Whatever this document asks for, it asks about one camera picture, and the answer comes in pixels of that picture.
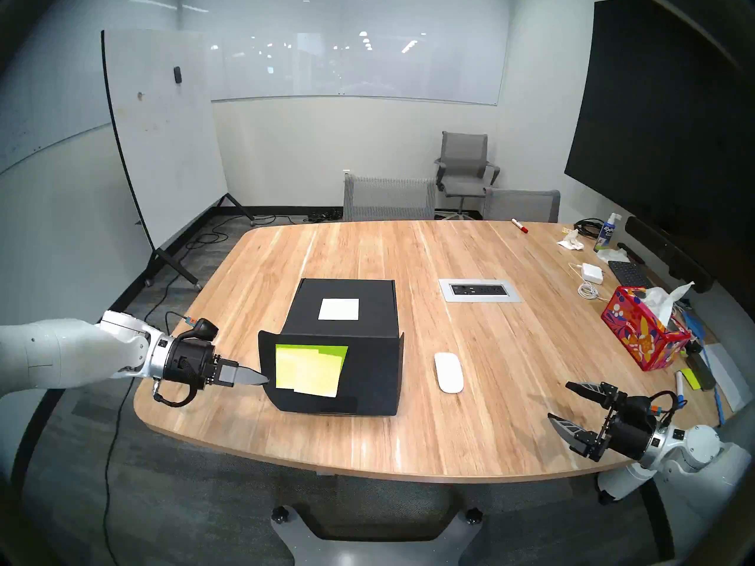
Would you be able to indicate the rolling whiteboard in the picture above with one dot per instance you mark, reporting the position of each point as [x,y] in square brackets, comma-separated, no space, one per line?
[159,128]

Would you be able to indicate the glass wall whiteboard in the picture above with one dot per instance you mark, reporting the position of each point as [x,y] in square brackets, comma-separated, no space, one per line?
[354,52]
[35,111]

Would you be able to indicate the grey swivel armchair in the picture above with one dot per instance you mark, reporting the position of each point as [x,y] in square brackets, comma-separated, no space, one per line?
[466,164]

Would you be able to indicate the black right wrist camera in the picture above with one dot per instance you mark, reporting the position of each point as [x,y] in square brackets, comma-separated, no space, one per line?
[640,408]

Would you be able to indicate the black wall screen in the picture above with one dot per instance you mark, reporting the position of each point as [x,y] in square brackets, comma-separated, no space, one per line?
[660,117]

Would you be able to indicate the grey table outlet panel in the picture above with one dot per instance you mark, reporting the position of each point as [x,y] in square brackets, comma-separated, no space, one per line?
[479,290]

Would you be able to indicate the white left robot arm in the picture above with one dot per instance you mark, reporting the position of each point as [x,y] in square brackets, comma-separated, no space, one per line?
[59,352]

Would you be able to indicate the black cardboard box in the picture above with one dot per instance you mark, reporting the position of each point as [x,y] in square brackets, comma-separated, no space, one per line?
[365,346]

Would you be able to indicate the white marker blue cap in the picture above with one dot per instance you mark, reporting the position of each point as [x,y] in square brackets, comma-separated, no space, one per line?
[679,388]

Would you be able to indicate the red floral tissue box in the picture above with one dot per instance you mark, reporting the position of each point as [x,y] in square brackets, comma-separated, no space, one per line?
[640,335]

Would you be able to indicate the pale yellow sticky note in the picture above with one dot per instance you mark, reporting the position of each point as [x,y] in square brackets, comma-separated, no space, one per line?
[307,376]

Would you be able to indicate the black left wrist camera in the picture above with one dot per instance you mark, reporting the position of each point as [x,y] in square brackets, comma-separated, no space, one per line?
[199,329]

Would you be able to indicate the white computer mouse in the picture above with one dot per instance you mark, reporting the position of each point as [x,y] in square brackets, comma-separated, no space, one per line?
[449,373]

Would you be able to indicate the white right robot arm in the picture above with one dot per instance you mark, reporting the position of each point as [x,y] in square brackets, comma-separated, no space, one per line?
[696,447]

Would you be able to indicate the blue pen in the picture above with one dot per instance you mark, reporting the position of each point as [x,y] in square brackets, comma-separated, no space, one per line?
[718,402]

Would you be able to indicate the wide grey mesh chair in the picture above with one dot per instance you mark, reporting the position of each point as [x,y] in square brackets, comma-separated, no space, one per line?
[389,199]

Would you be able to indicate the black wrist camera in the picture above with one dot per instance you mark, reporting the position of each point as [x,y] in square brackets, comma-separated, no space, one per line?
[199,329]
[640,408]

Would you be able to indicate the black video soundbar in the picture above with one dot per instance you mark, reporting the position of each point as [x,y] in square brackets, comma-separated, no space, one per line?
[666,252]

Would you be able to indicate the whiteboard cleaner spray bottle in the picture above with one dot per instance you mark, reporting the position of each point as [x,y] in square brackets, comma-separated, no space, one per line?
[604,236]

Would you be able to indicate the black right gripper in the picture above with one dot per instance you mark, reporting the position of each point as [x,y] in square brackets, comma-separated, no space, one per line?
[628,435]

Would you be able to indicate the black eraser block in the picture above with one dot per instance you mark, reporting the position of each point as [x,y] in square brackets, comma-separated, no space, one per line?
[701,370]

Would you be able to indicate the red whiteboard marker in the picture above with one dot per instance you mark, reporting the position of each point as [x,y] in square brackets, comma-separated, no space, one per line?
[519,226]

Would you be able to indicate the grey metal pedestal base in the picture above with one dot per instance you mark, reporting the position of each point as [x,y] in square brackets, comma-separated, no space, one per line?
[377,547]

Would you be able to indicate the black keyboard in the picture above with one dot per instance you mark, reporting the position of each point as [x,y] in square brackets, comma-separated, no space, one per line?
[630,274]

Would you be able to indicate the white power adapter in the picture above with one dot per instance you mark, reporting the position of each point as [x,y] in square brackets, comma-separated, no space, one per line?
[592,273]

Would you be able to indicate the crumpled white tissue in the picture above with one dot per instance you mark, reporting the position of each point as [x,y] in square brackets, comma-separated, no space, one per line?
[571,240]
[613,256]

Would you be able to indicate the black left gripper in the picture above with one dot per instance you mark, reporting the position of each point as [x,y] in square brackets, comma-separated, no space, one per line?
[189,364]

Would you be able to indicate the yellow sticky note pad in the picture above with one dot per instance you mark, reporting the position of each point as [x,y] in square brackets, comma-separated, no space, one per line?
[689,379]

